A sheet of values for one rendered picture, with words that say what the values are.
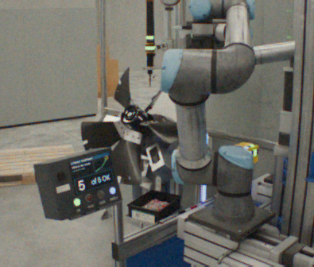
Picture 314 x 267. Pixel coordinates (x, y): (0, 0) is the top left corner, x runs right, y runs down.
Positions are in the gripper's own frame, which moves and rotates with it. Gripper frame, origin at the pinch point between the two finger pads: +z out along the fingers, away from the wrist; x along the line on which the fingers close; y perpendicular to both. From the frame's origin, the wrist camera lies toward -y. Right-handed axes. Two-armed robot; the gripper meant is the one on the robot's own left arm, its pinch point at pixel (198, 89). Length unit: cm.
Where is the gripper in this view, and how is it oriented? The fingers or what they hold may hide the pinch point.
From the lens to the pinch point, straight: 159.4
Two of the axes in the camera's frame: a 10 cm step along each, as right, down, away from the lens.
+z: 0.1, 9.7, 2.5
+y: 7.1, 1.7, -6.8
